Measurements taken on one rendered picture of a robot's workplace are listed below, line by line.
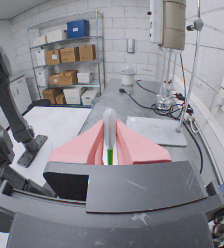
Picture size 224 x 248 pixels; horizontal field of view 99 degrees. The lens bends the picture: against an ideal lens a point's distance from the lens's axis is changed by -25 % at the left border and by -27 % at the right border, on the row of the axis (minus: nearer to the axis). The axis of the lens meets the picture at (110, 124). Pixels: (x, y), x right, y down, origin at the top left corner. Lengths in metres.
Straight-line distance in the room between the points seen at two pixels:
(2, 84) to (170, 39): 0.54
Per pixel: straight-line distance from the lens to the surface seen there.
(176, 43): 0.48
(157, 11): 0.49
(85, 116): 0.75
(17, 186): 0.25
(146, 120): 0.70
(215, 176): 0.60
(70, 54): 2.44
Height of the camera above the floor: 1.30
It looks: 36 degrees down
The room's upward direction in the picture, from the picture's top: 2 degrees counter-clockwise
